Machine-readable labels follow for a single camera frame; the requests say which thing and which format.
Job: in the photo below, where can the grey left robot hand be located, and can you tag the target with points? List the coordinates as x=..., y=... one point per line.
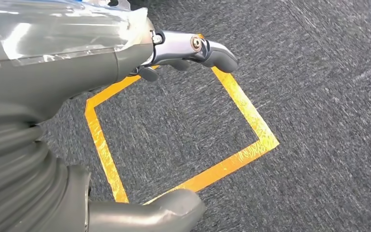
x=60, y=64

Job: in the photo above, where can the yellow floor tape square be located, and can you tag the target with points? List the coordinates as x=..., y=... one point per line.
x=252, y=115

